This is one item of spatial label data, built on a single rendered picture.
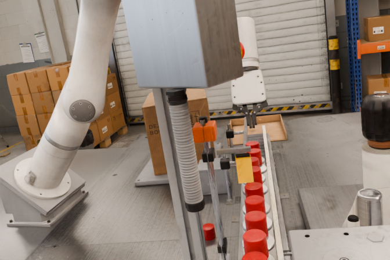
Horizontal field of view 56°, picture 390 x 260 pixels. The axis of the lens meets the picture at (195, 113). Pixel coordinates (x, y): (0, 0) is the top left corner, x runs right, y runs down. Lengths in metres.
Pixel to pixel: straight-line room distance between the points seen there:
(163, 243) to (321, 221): 0.41
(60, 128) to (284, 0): 4.11
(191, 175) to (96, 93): 0.54
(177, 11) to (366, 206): 0.43
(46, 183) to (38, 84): 3.32
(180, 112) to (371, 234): 0.31
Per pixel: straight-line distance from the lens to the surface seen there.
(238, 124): 1.96
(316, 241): 0.43
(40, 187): 1.34
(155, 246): 1.05
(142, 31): 0.63
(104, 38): 1.06
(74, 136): 1.21
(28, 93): 4.69
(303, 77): 5.06
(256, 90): 1.11
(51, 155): 1.25
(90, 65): 1.07
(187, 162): 0.61
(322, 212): 1.01
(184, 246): 0.82
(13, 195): 1.35
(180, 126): 0.59
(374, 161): 0.88
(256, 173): 0.74
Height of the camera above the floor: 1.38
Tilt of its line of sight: 14 degrees down
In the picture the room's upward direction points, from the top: 9 degrees counter-clockwise
